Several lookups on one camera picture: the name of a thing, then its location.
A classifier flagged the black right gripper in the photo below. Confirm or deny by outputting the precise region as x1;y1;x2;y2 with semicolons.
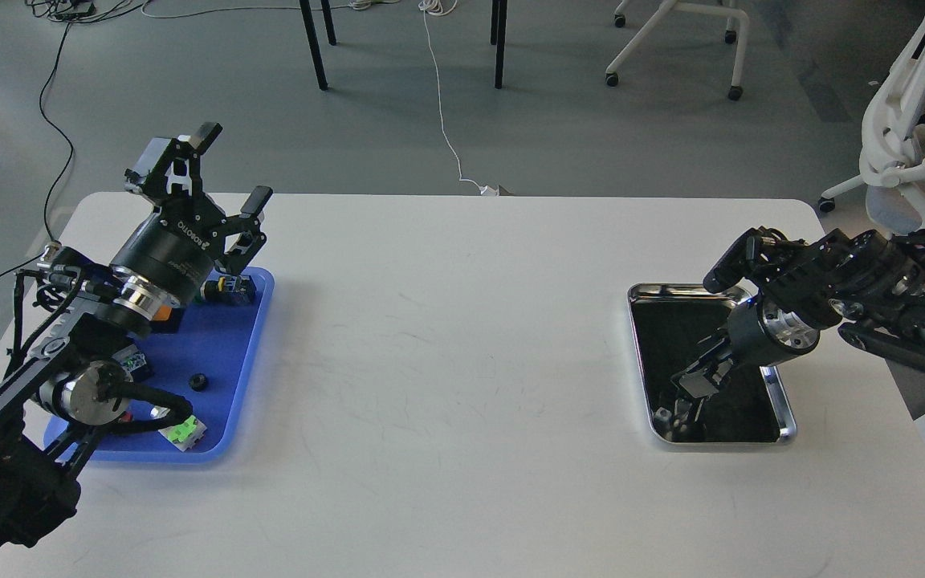
654;295;820;434

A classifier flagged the silver metal tray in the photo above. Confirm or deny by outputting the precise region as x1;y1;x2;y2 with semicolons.
627;283;799;451

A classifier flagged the white chair base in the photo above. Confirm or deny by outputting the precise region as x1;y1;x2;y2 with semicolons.
603;1;752;102

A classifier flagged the small black gear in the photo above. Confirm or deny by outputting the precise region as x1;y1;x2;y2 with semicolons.
188;372;210;392

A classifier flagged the black table leg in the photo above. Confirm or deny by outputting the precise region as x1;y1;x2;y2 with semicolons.
491;0;509;89
298;0;337;92

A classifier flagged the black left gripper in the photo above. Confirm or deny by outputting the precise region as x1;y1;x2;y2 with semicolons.
110;122;273;321

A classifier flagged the black floor cable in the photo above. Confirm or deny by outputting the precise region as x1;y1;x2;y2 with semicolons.
0;0;150;402

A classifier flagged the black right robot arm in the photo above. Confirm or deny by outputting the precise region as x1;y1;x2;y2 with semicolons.
652;227;925;442

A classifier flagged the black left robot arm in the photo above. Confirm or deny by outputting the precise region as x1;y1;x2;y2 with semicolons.
0;122;272;547

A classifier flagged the orange plastic box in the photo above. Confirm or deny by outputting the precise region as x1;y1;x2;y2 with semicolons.
151;306;181;324

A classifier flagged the white office chair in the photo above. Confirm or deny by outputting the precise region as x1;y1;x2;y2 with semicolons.
817;14;925;234

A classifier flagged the white floor cable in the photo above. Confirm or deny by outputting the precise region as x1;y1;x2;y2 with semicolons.
140;0;503;197

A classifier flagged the green and white connector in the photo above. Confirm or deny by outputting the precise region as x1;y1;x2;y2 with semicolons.
159;416;208;451

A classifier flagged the blue plastic tray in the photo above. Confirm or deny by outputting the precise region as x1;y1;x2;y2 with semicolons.
43;265;276;465

